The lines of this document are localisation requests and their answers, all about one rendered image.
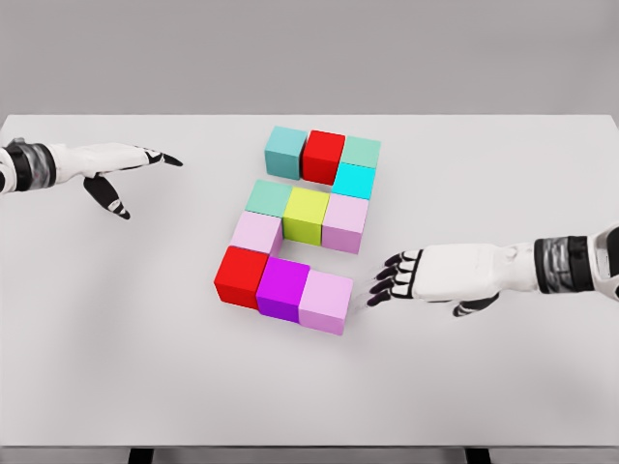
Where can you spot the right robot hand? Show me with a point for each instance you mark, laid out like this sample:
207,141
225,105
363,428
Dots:
450,275

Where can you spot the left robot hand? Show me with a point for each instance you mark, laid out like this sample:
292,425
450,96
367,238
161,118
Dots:
113,158

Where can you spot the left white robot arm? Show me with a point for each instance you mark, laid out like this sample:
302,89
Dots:
34,163

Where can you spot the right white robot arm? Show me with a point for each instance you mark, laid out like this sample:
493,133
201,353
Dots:
556,263

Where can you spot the light pink block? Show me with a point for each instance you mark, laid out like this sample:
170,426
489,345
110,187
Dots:
324,299
254,232
344,222

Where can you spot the cyan block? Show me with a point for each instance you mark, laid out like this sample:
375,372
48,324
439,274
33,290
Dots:
354,180

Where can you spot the mint green block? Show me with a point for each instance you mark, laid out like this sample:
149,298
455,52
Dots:
268,197
362,151

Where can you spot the yellow-green block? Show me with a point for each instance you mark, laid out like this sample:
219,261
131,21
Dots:
305,212

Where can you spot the magenta block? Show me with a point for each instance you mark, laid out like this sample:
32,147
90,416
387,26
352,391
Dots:
281,287

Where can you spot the red block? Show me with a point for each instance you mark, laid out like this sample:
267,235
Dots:
323,152
239,275

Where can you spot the teal block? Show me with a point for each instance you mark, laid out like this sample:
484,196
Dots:
285,147

